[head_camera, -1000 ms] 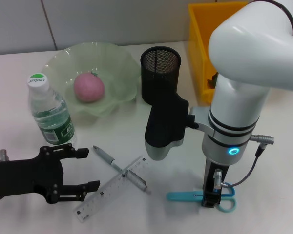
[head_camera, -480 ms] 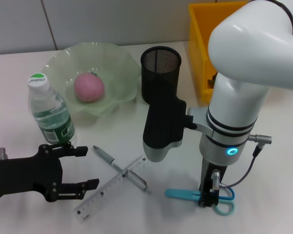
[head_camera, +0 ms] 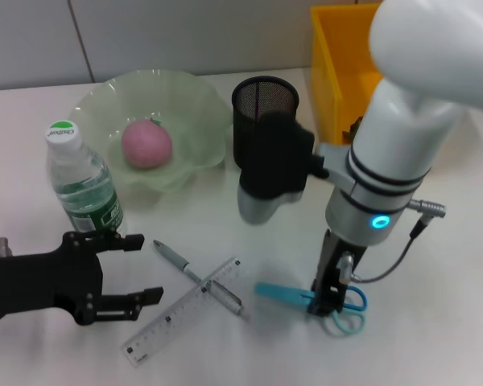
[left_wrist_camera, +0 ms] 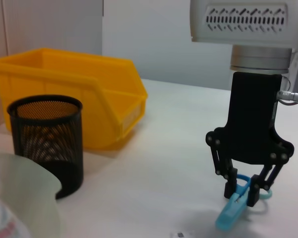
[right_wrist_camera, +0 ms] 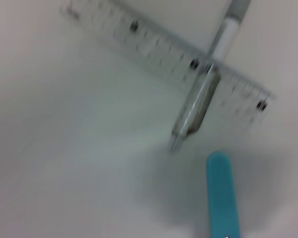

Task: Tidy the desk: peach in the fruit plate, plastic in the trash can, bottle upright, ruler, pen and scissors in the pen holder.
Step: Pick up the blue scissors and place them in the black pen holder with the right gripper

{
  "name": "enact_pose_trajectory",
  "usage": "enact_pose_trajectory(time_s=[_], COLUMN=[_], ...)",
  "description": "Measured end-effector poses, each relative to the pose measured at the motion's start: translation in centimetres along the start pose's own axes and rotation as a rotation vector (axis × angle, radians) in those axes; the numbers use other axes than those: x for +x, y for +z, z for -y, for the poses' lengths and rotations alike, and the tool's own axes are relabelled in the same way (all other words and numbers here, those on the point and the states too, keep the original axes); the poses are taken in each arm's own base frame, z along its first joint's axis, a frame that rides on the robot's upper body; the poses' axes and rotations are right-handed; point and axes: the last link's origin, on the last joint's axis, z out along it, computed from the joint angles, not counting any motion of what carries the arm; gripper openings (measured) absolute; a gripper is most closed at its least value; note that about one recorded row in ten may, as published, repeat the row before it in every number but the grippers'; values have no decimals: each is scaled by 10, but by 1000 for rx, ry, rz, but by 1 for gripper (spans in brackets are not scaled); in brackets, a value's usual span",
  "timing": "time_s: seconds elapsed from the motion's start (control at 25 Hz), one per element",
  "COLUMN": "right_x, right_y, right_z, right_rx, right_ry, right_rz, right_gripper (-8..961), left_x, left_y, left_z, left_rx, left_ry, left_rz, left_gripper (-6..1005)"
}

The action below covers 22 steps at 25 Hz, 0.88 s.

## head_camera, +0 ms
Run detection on transparent plastic ruler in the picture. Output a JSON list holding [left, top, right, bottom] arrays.
[[119, 257, 251, 369]]

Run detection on right gripper cable with plugs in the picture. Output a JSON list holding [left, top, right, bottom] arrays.
[[336, 199, 448, 285]]

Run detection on clear green-label water bottle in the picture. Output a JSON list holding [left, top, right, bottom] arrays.
[[44, 119, 128, 239]]

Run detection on grey pen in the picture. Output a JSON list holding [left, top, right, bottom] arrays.
[[151, 240, 251, 322]]

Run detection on black mesh pen holder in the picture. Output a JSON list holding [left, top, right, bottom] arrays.
[[230, 76, 299, 172]]

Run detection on blue scissors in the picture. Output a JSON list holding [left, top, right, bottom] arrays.
[[254, 281, 368, 335]]

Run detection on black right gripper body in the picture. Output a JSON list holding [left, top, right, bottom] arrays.
[[312, 228, 368, 290]]

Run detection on green wavy glass fruit plate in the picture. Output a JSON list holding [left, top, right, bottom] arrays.
[[70, 68, 233, 196]]

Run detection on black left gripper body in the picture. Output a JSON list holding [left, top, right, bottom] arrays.
[[0, 230, 106, 326]]

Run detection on yellow plastic bin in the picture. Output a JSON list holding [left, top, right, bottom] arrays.
[[308, 3, 384, 145]]

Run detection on pink peach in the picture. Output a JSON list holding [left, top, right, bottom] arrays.
[[121, 117, 173, 170]]

